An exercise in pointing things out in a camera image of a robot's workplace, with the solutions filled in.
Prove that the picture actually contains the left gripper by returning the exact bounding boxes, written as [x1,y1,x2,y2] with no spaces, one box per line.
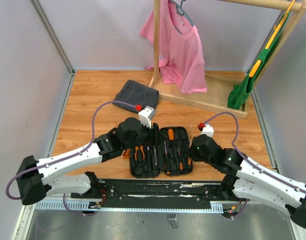
[123,119,168,150]

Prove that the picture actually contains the orange black screwdriver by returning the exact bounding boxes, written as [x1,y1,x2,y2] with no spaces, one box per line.
[167,128,176,149]

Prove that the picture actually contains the orange utility knife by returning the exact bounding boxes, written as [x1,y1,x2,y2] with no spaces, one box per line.
[153,147,158,166]

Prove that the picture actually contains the orange handled pliers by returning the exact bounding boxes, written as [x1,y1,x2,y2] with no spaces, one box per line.
[134,145,145,163]

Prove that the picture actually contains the black plastic tool case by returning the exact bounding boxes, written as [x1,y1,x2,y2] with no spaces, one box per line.
[122,126,193,179]

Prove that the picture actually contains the claw hammer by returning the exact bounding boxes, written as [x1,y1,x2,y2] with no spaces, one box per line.
[146,146,153,172]

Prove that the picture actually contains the black handled nut driver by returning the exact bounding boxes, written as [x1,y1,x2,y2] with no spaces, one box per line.
[164,141,172,175]

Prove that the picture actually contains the small black screwdriver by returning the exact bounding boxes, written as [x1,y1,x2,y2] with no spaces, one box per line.
[187,157,192,167]
[177,147,183,172]

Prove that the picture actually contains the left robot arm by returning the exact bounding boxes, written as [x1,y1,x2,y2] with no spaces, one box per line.
[16,117,166,206]

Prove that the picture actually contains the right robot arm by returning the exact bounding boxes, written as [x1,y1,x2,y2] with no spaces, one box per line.
[188,134,306,229]

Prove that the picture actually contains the grey folded cloth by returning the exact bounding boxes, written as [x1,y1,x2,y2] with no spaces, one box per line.
[114,79,159,109]

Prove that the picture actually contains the green garment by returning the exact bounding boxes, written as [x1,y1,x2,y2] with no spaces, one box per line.
[227,12,290,110]

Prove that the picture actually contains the wooden clothes rack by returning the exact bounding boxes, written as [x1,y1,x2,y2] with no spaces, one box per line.
[148,0,306,119]

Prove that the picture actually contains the pink t-shirt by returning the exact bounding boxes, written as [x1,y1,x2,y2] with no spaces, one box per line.
[139,0,208,95]

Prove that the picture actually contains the yellow clothes hanger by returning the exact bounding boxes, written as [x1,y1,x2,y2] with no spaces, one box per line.
[248,0,295,78]

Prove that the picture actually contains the teal clothes hanger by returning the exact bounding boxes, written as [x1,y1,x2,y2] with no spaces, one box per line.
[167,0,195,36]

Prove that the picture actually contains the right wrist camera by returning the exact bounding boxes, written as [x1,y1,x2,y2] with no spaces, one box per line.
[200,124,215,138]

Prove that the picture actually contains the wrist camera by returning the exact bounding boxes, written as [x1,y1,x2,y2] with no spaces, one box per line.
[200,124,215,138]
[138,106,156,129]

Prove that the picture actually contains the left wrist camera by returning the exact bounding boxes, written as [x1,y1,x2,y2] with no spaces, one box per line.
[138,106,156,129]

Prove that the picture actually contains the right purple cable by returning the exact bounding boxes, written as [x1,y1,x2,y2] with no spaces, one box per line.
[204,111,306,221]

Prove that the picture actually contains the purple cable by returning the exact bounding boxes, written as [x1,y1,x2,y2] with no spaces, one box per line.
[5,100,138,216]
[204,111,306,221]

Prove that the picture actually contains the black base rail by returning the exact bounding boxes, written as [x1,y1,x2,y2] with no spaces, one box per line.
[68,179,239,211]

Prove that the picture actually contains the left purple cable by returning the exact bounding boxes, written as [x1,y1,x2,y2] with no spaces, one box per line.
[5,100,138,216]

